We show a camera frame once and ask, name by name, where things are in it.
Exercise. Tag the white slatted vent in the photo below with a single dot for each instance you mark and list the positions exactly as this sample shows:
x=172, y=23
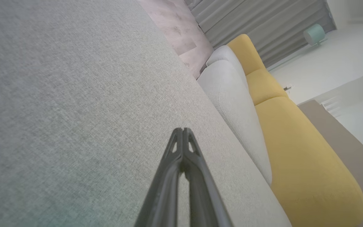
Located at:
x=331, y=105

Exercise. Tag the small yellow sofa back cushion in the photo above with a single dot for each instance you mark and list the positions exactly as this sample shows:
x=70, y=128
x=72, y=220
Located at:
x=263, y=86
x=246, y=52

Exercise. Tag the large grey sofa ottoman cushion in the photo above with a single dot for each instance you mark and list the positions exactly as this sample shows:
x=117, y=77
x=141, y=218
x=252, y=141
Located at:
x=74, y=94

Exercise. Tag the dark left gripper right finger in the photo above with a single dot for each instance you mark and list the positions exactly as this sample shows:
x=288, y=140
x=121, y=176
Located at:
x=205, y=201

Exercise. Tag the mint green round object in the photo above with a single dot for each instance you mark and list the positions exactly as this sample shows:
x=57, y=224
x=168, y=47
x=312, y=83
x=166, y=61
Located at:
x=314, y=34

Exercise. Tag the beige flat board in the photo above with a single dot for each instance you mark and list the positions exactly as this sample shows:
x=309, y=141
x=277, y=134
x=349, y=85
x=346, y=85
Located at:
x=351, y=151

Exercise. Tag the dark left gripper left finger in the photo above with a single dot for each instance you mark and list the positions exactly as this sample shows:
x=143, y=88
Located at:
x=164, y=195

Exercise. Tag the grey pleated curtain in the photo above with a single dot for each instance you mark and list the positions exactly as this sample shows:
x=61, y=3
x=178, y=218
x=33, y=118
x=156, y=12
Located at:
x=263, y=19

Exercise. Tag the large yellow sofa backrest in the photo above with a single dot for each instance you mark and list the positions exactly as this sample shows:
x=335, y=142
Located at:
x=304, y=164

